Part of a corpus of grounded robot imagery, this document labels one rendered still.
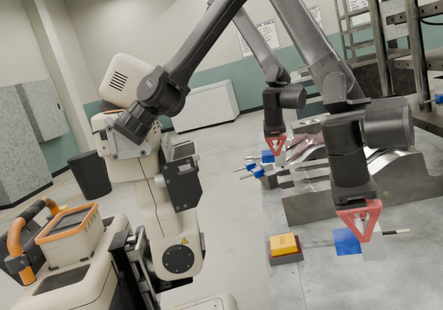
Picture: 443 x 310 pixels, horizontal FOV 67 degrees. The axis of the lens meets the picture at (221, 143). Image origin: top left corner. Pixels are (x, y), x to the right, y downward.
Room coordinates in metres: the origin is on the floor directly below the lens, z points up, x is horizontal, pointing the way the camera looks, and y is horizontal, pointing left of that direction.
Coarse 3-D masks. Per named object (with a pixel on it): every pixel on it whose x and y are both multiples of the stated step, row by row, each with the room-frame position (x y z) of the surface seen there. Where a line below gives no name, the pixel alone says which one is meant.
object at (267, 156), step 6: (264, 150) 1.05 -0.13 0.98; (270, 150) 1.04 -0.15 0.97; (276, 150) 1.01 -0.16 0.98; (282, 150) 1.00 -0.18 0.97; (252, 156) 1.04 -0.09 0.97; (258, 156) 1.04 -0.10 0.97; (264, 156) 1.01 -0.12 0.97; (270, 156) 1.01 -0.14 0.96; (276, 156) 1.01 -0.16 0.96; (282, 156) 1.00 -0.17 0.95; (264, 162) 1.02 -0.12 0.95; (270, 162) 1.02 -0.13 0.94; (276, 162) 1.01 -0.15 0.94; (282, 162) 1.01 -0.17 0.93
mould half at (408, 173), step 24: (288, 168) 1.06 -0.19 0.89; (384, 168) 0.81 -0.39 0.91; (408, 168) 0.80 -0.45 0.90; (432, 168) 0.83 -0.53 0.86; (288, 192) 0.87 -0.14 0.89; (312, 192) 0.84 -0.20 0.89; (408, 192) 0.80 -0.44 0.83; (432, 192) 0.79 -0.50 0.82; (288, 216) 0.85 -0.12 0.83; (312, 216) 0.84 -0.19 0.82; (336, 216) 0.83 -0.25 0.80
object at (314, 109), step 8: (296, 72) 6.28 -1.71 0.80; (304, 72) 5.00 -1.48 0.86; (296, 80) 4.82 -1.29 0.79; (304, 80) 4.79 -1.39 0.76; (312, 104) 6.36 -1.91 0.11; (320, 104) 6.13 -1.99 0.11; (296, 112) 4.86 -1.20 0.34; (304, 112) 5.83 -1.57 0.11; (312, 112) 5.63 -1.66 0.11; (320, 112) 5.45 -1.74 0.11; (328, 112) 5.28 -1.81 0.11
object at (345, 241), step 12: (348, 228) 0.53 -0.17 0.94; (360, 228) 0.50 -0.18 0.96; (324, 240) 0.53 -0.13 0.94; (336, 240) 0.50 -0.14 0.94; (348, 240) 0.50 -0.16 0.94; (372, 240) 0.48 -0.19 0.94; (336, 252) 0.50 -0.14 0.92; (348, 252) 0.50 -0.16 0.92; (360, 252) 0.49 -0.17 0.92; (372, 252) 0.48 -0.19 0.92; (384, 252) 0.48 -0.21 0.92
